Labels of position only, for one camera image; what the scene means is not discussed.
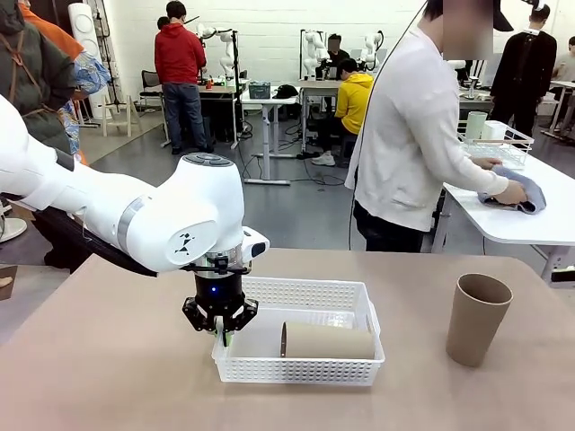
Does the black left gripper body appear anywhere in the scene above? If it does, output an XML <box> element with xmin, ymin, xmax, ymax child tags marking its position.
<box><xmin>192</xmin><ymin>273</ymin><xmax>247</xmax><ymax>319</ymax></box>

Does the white perforated plastic basket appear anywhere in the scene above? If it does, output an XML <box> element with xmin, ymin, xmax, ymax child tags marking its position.
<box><xmin>210</xmin><ymin>276</ymin><xmax>386</xmax><ymax>386</ymax></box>

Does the blue-grey cloth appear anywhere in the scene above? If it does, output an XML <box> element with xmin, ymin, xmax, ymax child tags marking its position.
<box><xmin>476</xmin><ymin>164</ymin><xmax>548</xmax><ymax>216</ymax></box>

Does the brown paper-textured cup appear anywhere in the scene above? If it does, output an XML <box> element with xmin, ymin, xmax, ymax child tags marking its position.
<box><xmin>445</xmin><ymin>272</ymin><xmax>514</xmax><ymax>368</ymax></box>
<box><xmin>280</xmin><ymin>320</ymin><xmax>377</xmax><ymax>360</ymax></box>

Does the person's right forearm white sleeve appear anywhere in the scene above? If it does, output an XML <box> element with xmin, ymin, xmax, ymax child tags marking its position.
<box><xmin>442</xmin><ymin>147</ymin><xmax>511</xmax><ymax>198</ymax></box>

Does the person's right hand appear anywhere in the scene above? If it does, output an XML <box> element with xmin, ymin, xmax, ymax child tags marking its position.
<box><xmin>493</xmin><ymin>179</ymin><xmax>527</xmax><ymax>207</ymax></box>

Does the person's left hand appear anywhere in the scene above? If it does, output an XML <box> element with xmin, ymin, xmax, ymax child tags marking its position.
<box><xmin>469</xmin><ymin>155</ymin><xmax>503</xmax><ymax>170</ymax></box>

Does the white rounded table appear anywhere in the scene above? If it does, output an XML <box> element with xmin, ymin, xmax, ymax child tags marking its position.
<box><xmin>442</xmin><ymin>129</ymin><xmax>575</xmax><ymax>285</ymax></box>

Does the white cup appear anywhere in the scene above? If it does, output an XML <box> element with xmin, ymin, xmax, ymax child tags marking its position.
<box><xmin>480</xmin><ymin>119</ymin><xmax>505</xmax><ymax>141</ymax></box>

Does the white height-adjustable desk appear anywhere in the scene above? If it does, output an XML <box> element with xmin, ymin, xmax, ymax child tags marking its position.
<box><xmin>240</xmin><ymin>87</ymin><xmax>301</xmax><ymax>186</ymax></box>

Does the long grey background desk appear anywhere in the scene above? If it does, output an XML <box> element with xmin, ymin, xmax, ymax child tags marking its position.
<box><xmin>456</xmin><ymin>87</ymin><xmax>495</xmax><ymax>111</ymax></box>

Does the brown-topped desk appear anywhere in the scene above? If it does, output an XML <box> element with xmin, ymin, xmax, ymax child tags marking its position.
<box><xmin>142</xmin><ymin>83</ymin><xmax>242</xmax><ymax>150</ymax></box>

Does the black pole stand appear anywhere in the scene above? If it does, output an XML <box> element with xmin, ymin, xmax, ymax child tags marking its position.
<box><xmin>229</xmin><ymin>30</ymin><xmax>242</xmax><ymax>149</ymax></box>

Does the white round floor base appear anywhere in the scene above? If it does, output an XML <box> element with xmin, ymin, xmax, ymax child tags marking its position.
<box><xmin>0</xmin><ymin>217</ymin><xmax>28</xmax><ymax>243</ymax></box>

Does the person in black jacket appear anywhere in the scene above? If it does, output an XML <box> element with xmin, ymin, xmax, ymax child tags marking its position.
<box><xmin>489</xmin><ymin>3</ymin><xmax>559</xmax><ymax>138</ymax></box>

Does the white wooden step stool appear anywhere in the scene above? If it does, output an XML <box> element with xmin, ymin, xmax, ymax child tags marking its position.
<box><xmin>101</xmin><ymin>93</ymin><xmax>144</xmax><ymax>138</ymax></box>

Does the seated person in light top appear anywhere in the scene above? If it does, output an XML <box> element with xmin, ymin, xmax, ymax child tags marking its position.
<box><xmin>553</xmin><ymin>36</ymin><xmax>575</xmax><ymax>82</ymax></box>

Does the person in white cardigan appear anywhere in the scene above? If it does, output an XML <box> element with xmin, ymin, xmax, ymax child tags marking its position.
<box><xmin>344</xmin><ymin>0</ymin><xmax>516</xmax><ymax>253</ymax></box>

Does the black mesh office chair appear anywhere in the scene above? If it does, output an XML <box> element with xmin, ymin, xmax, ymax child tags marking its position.
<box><xmin>139</xmin><ymin>69</ymin><xmax>168</xmax><ymax>111</ymax></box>

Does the beige-topped desk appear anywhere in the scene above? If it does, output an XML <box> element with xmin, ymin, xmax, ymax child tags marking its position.
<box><xmin>296</xmin><ymin>79</ymin><xmax>345</xmax><ymax>154</ymax></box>

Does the person in yellow hoodie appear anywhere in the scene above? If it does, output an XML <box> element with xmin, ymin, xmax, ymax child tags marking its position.
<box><xmin>312</xmin><ymin>57</ymin><xmax>375</xmax><ymax>167</ymax></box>

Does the person in red hoodie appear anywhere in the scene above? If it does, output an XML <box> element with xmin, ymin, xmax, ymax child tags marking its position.
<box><xmin>154</xmin><ymin>0</ymin><xmax>216</xmax><ymax>156</ymax></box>

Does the mannequin in orange and blue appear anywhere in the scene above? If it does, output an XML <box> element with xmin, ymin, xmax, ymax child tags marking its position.
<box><xmin>20</xmin><ymin>2</ymin><xmax>113</xmax><ymax>167</ymax></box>

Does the seated person in black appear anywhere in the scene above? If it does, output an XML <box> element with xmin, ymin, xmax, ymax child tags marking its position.
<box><xmin>316</xmin><ymin>33</ymin><xmax>352</xmax><ymax>82</ymax></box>

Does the dark green puffer jacket figure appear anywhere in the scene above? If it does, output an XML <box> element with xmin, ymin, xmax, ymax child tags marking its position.
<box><xmin>0</xmin><ymin>0</ymin><xmax>93</xmax><ymax>274</ymax></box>

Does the white tower fan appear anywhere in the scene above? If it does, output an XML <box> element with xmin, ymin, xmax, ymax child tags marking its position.
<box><xmin>66</xmin><ymin>3</ymin><xmax>113</xmax><ymax>121</ymax></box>

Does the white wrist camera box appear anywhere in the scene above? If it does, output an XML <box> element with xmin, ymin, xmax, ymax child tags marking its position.
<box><xmin>241</xmin><ymin>227</ymin><xmax>270</xmax><ymax>259</ymax></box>

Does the black arm cable sleeve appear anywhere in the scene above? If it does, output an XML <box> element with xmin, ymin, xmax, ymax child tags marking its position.
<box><xmin>31</xmin><ymin>208</ymin><xmax>159</xmax><ymax>278</ymax></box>

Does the white wire dish rack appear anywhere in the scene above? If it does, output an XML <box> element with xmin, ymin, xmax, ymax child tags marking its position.
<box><xmin>456</xmin><ymin>120</ymin><xmax>535</xmax><ymax>171</ymax></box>

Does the black hanging cable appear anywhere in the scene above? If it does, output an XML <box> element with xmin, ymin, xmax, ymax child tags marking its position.
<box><xmin>348</xmin><ymin>0</ymin><xmax>428</xmax><ymax>251</ymax></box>

